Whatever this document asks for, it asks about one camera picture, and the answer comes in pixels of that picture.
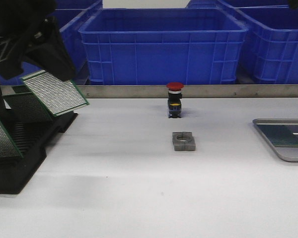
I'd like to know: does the blue left plastic bin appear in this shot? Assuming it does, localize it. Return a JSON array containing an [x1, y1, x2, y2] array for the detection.
[[0, 8, 91, 86]]

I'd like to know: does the steel table edge rail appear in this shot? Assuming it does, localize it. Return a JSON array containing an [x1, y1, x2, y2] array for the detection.
[[77, 84, 298, 99]]

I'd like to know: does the silver metal tray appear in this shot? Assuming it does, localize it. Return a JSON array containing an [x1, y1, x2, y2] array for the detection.
[[253, 119, 298, 162]]

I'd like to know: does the red emergency stop button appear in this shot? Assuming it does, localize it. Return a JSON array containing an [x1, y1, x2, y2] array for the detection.
[[166, 82, 184, 118]]

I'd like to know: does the blue right plastic bin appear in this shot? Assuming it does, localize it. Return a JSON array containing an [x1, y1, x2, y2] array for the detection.
[[235, 7, 298, 84]]

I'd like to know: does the blue centre plastic bin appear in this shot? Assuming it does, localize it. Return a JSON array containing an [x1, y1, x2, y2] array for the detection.
[[79, 8, 248, 85]]

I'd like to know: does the black slotted board rack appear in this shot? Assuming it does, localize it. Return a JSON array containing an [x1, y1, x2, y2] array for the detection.
[[0, 87, 77, 194]]

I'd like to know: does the blue back centre bin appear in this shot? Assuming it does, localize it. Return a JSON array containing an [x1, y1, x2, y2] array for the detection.
[[186, 0, 224, 9]]

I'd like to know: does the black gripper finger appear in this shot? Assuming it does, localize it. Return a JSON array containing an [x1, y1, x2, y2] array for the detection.
[[24, 16, 76, 81]]

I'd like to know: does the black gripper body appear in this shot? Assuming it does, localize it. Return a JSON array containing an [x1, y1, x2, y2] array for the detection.
[[0, 0, 57, 80], [288, 0, 298, 9]]

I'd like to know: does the blue back left bin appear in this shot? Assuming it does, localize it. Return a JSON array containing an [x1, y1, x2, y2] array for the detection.
[[52, 0, 104, 11]]

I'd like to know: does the blue plastic bin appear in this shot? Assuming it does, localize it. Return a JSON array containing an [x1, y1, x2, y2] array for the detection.
[[79, 8, 248, 85], [235, 7, 298, 84], [0, 8, 91, 86]]

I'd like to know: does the blue back right bin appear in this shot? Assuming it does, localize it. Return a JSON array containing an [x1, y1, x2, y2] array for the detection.
[[217, 0, 298, 10]]

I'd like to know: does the grey metal clamp block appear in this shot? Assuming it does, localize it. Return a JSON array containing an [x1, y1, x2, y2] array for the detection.
[[172, 131, 196, 151]]

